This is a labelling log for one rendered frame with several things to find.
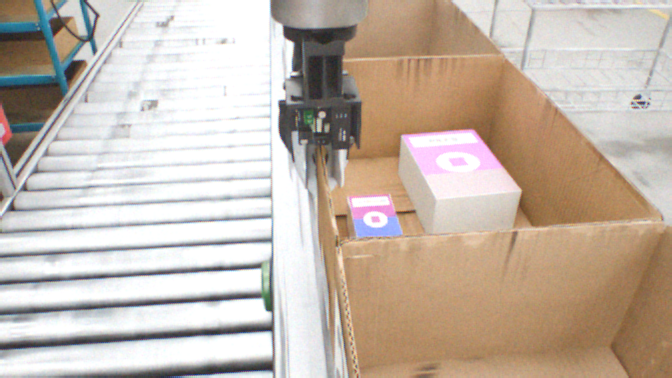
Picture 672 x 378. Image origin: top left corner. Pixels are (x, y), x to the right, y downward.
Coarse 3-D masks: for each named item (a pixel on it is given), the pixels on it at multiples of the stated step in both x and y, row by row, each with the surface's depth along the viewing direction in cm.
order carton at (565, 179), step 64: (384, 64) 76; (448, 64) 77; (512, 64) 75; (384, 128) 82; (448, 128) 83; (512, 128) 76; (576, 128) 60; (320, 192) 57; (384, 192) 77; (576, 192) 60; (640, 192) 49; (320, 256) 67
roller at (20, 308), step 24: (0, 288) 81; (24, 288) 81; (48, 288) 81; (72, 288) 81; (96, 288) 81; (120, 288) 81; (144, 288) 81; (168, 288) 82; (192, 288) 82; (216, 288) 82; (240, 288) 82; (0, 312) 80; (24, 312) 80; (48, 312) 81
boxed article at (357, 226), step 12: (348, 204) 69; (360, 204) 68; (372, 204) 68; (384, 204) 68; (348, 216) 69; (360, 216) 66; (372, 216) 66; (384, 216) 66; (396, 216) 66; (348, 228) 70; (360, 228) 64; (372, 228) 64; (384, 228) 64; (396, 228) 64
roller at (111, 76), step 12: (120, 72) 149; (132, 72) 149; (144, 72) 149; (156, 72) 149; (168, 72) 150; (180, 72) 150; (192, 72) 150; (204, 72) 150; (216, 72) 150; (228, 72) 151; (240, 72) 151; (252, 72) 151; (264, 72) 151
